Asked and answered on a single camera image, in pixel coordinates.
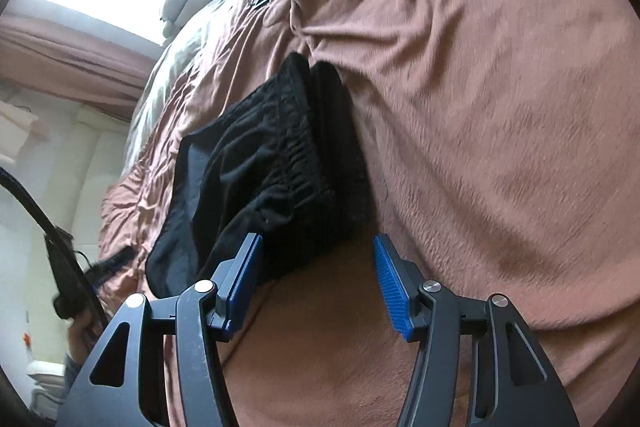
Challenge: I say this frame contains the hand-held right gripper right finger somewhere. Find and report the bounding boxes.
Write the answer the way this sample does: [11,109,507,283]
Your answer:
[372,233,581,427]

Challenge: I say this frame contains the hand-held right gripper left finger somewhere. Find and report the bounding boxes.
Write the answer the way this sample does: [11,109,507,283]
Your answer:
[57,232,264,427]

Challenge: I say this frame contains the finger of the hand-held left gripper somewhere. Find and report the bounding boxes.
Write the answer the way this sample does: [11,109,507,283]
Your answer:
[84,246,137,289]

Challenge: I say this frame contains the black pants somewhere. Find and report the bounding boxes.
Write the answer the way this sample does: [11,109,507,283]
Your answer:
[145,53,376,300]

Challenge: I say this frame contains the person's left forearm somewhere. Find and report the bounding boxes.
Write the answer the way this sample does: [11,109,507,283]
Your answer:
[61,354,86,400]

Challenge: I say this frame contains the person's left hand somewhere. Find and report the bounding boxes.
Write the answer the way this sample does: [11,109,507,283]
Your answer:
[66,307,107,358]

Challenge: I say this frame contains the white padded headboard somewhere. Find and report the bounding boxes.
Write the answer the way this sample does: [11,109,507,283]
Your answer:
[0,102,138,358]

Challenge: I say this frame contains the beige quilt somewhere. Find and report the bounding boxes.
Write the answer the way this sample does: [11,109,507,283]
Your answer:
[131,19,221,130]

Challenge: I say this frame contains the brown fleece blanket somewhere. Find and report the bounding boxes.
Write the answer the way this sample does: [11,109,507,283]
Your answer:
[97,0,640,427]

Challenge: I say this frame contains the brown curtain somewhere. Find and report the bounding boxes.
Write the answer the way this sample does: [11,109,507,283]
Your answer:
[0,14,157,118]

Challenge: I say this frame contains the thick black braided cable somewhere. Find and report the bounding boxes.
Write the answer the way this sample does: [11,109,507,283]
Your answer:
[0,164,110,333]

